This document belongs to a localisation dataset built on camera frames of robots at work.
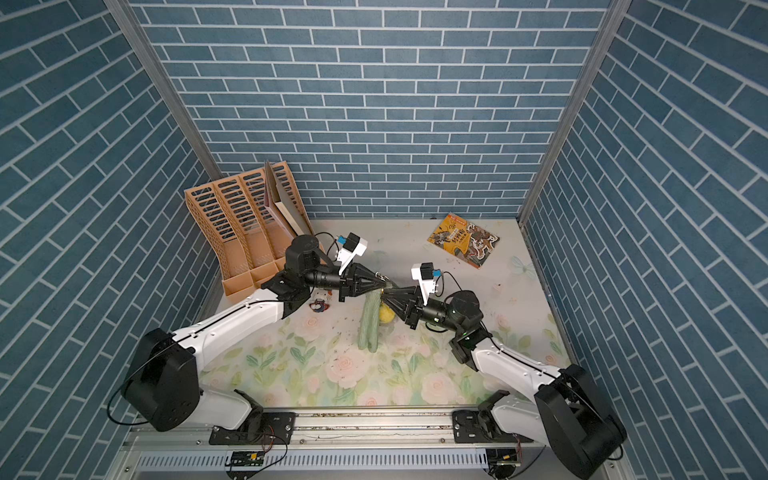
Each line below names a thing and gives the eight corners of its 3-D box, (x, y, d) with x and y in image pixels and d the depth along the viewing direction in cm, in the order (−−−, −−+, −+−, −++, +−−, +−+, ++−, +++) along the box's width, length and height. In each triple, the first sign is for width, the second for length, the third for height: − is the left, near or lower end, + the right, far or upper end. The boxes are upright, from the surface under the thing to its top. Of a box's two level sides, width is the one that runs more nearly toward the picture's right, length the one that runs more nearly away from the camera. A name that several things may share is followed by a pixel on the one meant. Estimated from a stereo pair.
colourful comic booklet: (426, 242, 117) (427, 238, 114) (450, 217, 126) (451, 212, 124) (477, 271, 108) (479, 266, 106) (498, 241, 118) (500, 236, 115)
